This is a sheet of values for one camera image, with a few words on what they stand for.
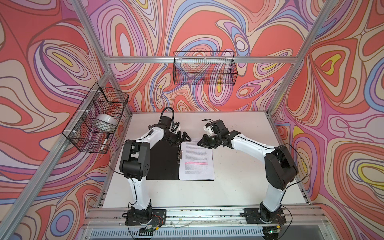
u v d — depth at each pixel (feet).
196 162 3.06
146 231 2.36
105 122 2.28
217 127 2.36
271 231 2.32
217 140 2.32
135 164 1.71
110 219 2.46
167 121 2.64
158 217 2.39
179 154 3.12
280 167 1.56
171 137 2.70
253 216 2.41
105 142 2.37
